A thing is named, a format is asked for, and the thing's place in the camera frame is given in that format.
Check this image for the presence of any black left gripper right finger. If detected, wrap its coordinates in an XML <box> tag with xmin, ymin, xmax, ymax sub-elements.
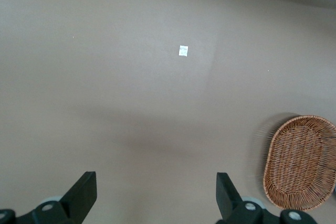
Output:
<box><xmin>216</xmin><ymin>172</ymin><xmax>319</xmax><ymax>224</ymax></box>

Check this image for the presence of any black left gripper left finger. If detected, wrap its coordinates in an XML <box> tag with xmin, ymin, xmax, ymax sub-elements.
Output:
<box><xmin>0</xmin><ymin>170</ymin><xmax>99</xmax><ymax>224</ymax></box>

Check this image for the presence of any brown wicker basket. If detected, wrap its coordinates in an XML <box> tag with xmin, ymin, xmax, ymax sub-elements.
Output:
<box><xmin>262</xmin><ymin>114</ymin><xmax>336</xmax><ymax>212</ymax></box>

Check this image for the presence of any small square tape patch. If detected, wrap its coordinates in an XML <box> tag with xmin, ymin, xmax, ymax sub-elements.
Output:
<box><xmin>178</xmin><ymin>45</ymin><xmax>190</xmax><ymax>58</ymax></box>

